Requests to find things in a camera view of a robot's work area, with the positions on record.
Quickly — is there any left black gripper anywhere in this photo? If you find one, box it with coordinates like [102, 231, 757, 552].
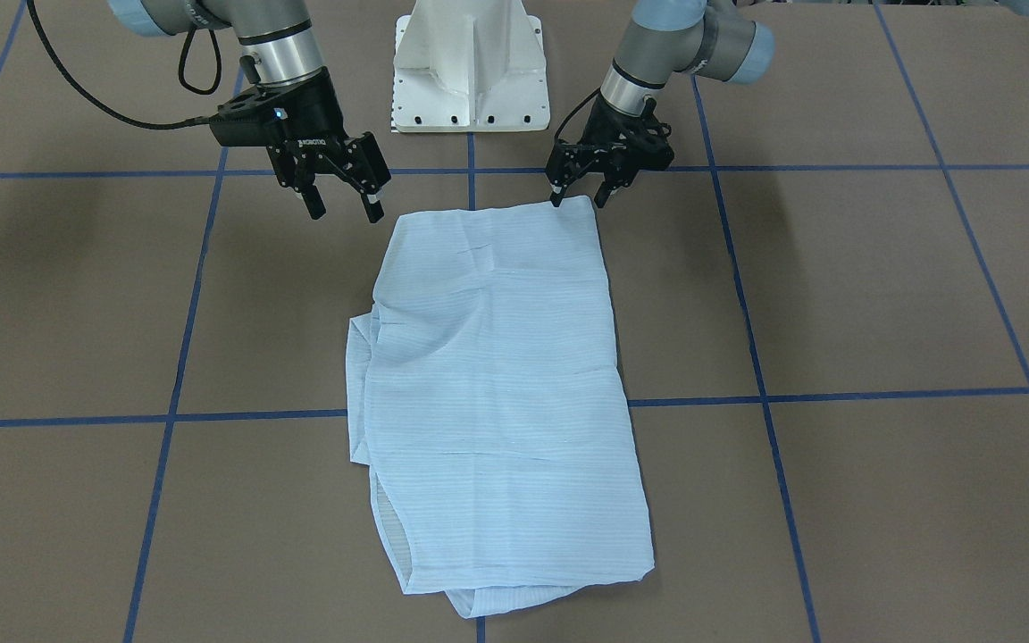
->
[546, 90, 675, 209]

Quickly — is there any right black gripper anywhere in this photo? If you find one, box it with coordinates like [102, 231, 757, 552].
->
[209, 68, 391, 224]

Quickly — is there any light blue striped shirt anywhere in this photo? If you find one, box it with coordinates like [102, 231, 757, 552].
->
[346, 197, 655, 619]

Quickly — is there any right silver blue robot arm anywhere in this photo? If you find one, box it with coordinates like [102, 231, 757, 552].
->
[109, 1, 389, 223]

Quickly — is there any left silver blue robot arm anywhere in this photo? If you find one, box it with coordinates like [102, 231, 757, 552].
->
[544, 1, 775, 208]

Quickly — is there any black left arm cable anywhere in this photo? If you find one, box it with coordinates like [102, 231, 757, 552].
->
[553, 88, 605, 148]

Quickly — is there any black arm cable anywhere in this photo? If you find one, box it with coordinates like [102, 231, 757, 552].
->
[553, 88, 605, 148]
[23, 0, 225, 131]

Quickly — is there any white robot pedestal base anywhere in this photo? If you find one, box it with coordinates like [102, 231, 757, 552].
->
[389, 1, 551, 134]

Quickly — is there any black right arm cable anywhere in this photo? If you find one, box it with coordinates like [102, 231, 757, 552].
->
[23, 0, 225, 131]

